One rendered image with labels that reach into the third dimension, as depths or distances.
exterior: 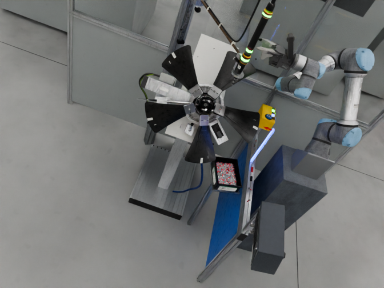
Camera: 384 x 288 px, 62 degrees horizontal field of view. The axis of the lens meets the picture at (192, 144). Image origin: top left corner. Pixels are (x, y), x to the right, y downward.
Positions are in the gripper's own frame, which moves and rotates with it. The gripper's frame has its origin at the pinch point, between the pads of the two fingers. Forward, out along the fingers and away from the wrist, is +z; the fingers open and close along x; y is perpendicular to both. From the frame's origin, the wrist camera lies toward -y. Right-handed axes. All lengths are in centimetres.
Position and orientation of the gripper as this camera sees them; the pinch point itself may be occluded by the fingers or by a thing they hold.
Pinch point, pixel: (259, 42)
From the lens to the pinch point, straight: 167.3
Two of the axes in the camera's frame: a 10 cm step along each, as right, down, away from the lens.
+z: -9.4, -3.5, -0.7
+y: -2.8, 6.3, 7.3
